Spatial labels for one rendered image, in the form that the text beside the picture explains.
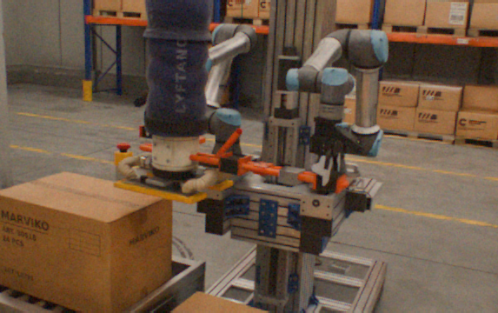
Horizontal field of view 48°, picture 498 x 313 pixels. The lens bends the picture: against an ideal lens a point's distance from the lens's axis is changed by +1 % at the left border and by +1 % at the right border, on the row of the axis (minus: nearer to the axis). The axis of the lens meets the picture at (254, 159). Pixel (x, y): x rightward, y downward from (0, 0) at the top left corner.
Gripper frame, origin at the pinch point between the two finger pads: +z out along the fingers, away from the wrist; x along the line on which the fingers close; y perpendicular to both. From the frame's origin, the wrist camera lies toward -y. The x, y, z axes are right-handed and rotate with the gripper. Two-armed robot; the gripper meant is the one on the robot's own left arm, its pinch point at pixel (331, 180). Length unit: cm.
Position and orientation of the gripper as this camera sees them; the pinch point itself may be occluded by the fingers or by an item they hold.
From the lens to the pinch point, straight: 178.8
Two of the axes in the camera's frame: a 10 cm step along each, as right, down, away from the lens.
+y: -8.8, -1.6, 4.4
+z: -0.6, 9.7, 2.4
